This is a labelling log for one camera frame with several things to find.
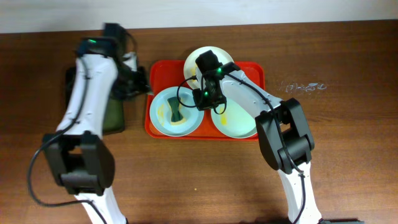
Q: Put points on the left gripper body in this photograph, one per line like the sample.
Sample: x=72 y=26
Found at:
x=137 y=82

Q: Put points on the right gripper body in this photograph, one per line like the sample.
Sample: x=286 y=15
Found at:
x=205 y=100

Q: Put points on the cream white plate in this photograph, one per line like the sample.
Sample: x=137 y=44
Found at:
x=189 y=68

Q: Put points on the light green plate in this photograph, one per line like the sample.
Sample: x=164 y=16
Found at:
x=233 y=121

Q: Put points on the green yellow sponge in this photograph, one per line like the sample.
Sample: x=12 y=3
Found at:
x=176 y=117

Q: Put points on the light blue plate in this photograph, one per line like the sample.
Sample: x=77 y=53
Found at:
x=160 y=113

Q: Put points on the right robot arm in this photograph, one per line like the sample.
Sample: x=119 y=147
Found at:
x=285 y=139

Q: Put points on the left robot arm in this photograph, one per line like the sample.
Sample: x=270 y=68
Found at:
x=76 y=154

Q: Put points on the red plastic tray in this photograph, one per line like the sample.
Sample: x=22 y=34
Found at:
x=169 y=73

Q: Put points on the dark green tray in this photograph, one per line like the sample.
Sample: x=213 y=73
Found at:
x=114 y=121

